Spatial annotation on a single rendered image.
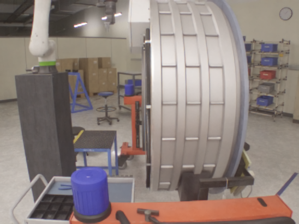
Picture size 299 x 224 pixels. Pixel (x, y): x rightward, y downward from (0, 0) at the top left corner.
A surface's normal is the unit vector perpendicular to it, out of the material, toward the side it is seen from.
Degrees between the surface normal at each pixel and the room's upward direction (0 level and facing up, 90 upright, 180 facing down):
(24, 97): 90
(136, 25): 133
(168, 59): 64
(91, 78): 90
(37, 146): 90
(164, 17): 41
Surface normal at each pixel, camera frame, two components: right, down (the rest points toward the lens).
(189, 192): 0.03, 0.24
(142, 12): 0.02, -0.55
